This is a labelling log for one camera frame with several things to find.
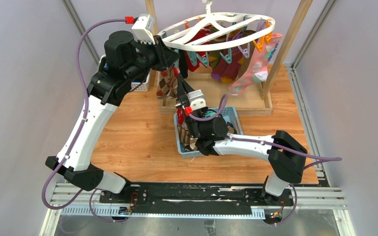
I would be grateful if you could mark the brown striped sock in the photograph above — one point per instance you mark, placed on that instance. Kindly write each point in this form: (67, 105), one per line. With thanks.
(188, 142)
(173, 83)

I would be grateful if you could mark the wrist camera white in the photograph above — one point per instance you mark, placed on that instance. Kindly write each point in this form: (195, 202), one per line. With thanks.
(142, 29)
(196, 99)

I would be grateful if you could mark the maroon purple hanging sock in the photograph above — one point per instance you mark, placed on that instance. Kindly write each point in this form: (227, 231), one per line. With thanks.
(227, 69)

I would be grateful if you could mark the white plastic basket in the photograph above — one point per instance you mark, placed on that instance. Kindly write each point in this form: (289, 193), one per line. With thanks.
(136, 85)

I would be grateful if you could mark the olive striped hanging sock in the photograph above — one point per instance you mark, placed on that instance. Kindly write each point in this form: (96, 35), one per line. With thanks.
(214, 56)

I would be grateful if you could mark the brown hanging sock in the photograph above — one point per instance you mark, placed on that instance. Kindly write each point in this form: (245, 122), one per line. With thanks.
(246, 60)

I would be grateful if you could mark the pink hanging sock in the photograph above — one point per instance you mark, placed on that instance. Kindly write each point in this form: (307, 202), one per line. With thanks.
(255, 70)

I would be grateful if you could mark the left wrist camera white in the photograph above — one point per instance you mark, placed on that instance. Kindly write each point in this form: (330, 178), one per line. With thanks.
(142, 29)

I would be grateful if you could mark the white oval clip hanger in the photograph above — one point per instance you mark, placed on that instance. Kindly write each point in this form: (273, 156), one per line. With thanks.
(180, 35)

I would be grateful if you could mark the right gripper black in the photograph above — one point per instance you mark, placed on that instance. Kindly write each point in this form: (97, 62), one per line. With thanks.
(182, 90)

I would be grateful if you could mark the red christmas sock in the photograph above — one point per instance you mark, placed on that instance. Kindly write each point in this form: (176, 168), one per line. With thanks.
(179, 94)

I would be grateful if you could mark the red hanging sock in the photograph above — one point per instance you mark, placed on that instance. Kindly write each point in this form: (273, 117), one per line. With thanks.
(193, 57)

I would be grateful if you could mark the black hanging sock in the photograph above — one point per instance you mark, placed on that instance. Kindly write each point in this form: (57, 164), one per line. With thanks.
(183, 65)

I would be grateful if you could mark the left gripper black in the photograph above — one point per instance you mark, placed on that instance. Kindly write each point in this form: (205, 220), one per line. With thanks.
(165, 56)

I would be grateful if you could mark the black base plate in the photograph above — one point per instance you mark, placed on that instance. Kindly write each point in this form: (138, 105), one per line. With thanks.
(196, 198)

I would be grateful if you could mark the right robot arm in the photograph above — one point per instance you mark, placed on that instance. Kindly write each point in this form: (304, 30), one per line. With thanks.
(212, 137)

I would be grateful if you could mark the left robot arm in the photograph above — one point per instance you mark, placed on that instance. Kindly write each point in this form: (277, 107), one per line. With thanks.
(125, 61)

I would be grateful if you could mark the wooden hanger rack frame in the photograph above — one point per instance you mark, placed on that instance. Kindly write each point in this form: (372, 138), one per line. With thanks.
(255, 101)

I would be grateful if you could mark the blue sock basket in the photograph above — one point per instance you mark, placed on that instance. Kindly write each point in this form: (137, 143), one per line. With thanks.
(230, 115)

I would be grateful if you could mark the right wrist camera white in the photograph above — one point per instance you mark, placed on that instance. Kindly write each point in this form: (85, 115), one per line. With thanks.
(196, 99)

